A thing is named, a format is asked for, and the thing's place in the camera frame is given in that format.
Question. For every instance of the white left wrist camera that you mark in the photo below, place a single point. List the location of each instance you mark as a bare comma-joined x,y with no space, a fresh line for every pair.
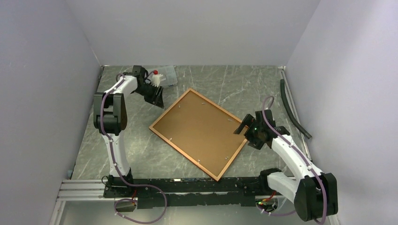
156,78

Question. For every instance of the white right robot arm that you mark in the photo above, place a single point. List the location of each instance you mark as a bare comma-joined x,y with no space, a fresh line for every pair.
312,192

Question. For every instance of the clear plastic organizer box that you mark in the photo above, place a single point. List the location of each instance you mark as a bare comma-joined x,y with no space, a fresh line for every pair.
168,79

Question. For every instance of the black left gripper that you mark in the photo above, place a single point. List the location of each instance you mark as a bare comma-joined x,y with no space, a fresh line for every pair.
156,100

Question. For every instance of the aluminium extrusion rail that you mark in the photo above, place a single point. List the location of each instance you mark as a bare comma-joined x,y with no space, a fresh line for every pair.
78,190

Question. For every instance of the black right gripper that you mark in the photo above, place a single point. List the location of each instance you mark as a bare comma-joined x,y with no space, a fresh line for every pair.
250,122

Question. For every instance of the black foam tube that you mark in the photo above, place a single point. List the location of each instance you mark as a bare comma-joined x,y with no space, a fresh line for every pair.
289,111

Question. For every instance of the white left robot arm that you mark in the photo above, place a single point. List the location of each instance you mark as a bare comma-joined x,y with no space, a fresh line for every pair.
110,117

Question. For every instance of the brown backing board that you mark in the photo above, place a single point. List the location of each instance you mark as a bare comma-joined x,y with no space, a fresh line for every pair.
201,131

